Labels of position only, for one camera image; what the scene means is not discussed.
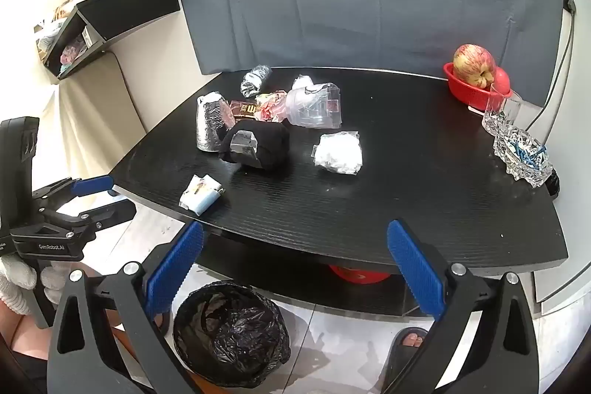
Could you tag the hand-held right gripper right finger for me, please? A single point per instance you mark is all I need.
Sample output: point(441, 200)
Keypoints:
point(415, 269)

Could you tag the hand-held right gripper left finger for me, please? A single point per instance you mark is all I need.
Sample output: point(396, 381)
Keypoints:
point(175, 269)

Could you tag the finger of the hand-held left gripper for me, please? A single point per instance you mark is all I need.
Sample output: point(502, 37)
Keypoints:
point(92, 186)
point(108, 216)

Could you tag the bin with black bag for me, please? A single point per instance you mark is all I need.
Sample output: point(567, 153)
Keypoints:
point(231, 334)

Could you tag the pink red paper wrapper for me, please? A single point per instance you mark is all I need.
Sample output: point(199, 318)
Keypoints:
point(274, 113)

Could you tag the person's left hand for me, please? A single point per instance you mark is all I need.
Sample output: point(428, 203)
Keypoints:
point(14, 278)

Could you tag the red basin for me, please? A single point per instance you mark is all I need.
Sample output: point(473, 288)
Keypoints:
point(360, 275)

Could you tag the person's foot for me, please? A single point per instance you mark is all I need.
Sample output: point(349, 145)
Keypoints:
point(414, 337)

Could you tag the white blue paper wrapper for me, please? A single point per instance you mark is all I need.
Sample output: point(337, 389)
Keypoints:
point(198, 195)

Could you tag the black sandal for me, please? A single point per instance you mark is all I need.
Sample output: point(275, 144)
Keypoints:
point(397, 357)

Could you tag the silver foil snack bag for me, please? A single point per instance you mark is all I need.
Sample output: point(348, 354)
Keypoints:
point(211, 124)

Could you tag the large crumpled white plastic bag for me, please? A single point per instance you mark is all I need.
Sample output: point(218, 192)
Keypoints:
point(339, 154)

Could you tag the person's leg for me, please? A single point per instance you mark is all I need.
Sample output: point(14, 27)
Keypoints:
point(23, 331)

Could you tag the glass ashtray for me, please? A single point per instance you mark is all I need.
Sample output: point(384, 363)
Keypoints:
point(526, 172)

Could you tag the black cloth bundle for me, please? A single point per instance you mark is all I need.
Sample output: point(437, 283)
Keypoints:
point(270, 144)

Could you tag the small black object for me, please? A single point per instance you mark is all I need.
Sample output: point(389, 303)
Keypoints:
point(553, 185)

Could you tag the brown chocolate wrapper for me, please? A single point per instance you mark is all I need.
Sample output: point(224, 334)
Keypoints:
point(242, 110)

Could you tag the clear drinking glass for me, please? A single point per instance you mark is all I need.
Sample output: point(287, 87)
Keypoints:
point(501, 112)

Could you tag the red plastic bowl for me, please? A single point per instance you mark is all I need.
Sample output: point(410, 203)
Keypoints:
point(466, 91)

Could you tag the clear plastic container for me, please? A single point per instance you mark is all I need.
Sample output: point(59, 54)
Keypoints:
point(314, 108)

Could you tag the crumpled silver foil wrapper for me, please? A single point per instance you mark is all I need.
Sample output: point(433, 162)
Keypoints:
point(255, 81)

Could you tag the small red fruit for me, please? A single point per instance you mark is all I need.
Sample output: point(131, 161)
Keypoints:
point(502, 78)

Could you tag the red yellow apple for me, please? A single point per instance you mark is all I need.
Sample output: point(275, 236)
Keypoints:
point(473, 64)

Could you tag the small crumpled white plastic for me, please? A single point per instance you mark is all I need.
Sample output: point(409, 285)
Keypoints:
point(304, 82)

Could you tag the black wall shelf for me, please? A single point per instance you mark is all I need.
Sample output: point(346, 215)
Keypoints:
point(129, 8)

